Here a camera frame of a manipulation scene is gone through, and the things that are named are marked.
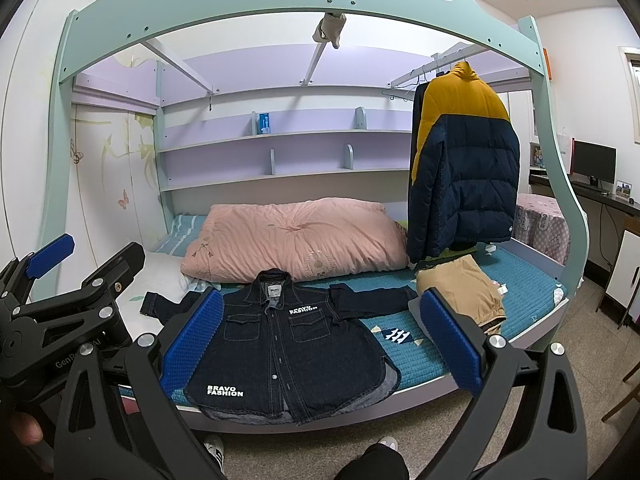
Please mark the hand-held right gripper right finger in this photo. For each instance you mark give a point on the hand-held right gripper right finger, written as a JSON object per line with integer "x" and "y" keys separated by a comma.
{"x": 452, "y": 345}

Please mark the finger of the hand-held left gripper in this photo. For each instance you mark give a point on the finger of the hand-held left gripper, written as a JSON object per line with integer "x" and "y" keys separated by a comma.
{"x": 117, "y": 270}
{"x": 50, "y": 256}

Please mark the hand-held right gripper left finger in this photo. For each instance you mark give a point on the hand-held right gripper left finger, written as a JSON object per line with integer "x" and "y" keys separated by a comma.
{"x": 195, "y": 340}

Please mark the tan pants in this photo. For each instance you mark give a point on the tan pants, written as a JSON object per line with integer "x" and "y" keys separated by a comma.
{"x": 465, "y": 280}

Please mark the dark denim jacket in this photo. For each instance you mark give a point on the dark denim jacket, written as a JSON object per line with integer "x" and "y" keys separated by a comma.
{"x": 300, "y": 350}

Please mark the metal clothes hanger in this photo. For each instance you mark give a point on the metal clothes hanger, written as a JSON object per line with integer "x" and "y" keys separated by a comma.
{"x": 400, "y": 93}

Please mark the person's left hand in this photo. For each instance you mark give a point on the person's left hand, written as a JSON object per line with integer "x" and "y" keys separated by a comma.
{"x": 25, "y": 427}

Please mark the white wardrobe with butterfly print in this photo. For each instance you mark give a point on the white wardrobe with butterfly print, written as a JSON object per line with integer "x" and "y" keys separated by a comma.
{"x": 100, "y": 185}

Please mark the teal mattress cover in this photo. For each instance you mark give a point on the teal mattress cover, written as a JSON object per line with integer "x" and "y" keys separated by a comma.
{"x": 520, "y": 280}

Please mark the person's white shoe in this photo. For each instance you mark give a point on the person's white shoe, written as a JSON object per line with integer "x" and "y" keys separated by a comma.
{"x": 387, "y": 443}
{"x": 214, "y": 452}

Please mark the pink pillow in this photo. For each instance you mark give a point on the pink pillow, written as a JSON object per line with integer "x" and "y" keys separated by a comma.
{"x": 290, "y": 240}

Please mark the person's leg in dark trousers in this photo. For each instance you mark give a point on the person's leg in dark trousers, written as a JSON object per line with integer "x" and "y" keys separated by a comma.
{"x": 370, "y": 465}

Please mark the pink printed cloth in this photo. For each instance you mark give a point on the pink printed cloth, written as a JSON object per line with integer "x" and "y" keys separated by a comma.
{"x": 542, "y": 225}

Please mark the navy and yellow puffer jacket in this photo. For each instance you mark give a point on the navy and yellow puffer jacket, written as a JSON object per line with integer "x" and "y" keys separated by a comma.
{"x": 470, "y": 185}

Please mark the wooden chair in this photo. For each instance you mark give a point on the wooden chair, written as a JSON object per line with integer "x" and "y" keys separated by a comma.
{"x": 627, "y": 390}

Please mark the small blue box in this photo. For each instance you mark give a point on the small blue box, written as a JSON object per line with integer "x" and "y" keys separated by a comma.
{"x": 265, "y": 123}

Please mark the dark desk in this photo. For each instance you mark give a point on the dark desk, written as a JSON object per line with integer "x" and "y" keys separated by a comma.
{"x": 617, "y": 202}

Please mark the white paper bag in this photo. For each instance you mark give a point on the white paper bag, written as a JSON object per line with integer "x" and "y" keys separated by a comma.
{"x": 563, "y": 152}

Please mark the black computer monitor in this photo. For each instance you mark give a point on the black computer monitor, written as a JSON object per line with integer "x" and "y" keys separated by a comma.
{"x": 594, "y": 160}

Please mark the window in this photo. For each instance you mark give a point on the window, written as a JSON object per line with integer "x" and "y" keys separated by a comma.
{"x": 632, "y": 95}

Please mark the beige cloth on beam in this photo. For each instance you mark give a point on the beige cloth on beam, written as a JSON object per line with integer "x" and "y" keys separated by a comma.
{"x": 329, "y": 29}

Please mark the purple wall shelf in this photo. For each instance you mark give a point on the purple wall shelf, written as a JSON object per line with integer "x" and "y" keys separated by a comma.
{"x": 300, "y": 160}

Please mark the small photo frame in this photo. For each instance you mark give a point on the small photo frame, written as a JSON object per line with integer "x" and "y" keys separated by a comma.
{"x": 623, "y": 189}

